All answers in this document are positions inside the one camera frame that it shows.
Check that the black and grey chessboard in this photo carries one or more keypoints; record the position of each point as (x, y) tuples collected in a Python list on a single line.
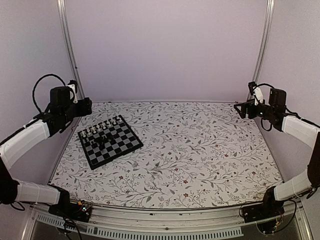
[(127, 142)]

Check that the pile of black chess pieces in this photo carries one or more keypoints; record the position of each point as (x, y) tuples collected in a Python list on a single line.
[(101, 141)]

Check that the aluminium frame post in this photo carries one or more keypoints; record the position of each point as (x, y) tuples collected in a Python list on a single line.
[(264, 39), (62, 12)]

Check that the row of white chess pieces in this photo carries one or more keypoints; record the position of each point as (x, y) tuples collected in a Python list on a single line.
[(101, 127)]

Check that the right aluminium frame post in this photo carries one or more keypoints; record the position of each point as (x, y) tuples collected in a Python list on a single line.
[(264, 39)]

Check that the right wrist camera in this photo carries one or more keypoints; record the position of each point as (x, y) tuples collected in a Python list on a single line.
[(256, 92)]

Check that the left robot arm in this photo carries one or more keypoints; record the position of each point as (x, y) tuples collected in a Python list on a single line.
[(62, 109)]

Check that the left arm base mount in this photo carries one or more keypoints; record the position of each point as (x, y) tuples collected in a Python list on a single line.
[(77, 211)]

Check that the floral patterned table mat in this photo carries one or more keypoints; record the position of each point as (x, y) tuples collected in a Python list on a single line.
[(194, 155)]

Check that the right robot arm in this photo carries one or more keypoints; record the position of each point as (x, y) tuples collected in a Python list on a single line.
[(290, 123)]

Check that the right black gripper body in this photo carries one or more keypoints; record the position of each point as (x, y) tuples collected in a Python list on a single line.
[(253, 114)]

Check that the front aluminium rail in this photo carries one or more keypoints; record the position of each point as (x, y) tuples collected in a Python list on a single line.
[(123, 223)]

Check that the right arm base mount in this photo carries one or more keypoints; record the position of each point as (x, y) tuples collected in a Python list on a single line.
[(271, 215)]

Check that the left aluminium frame post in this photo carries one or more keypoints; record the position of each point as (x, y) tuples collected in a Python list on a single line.
[(62, 12)]

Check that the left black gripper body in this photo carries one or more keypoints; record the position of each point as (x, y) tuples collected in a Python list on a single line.
[(85, 109)]

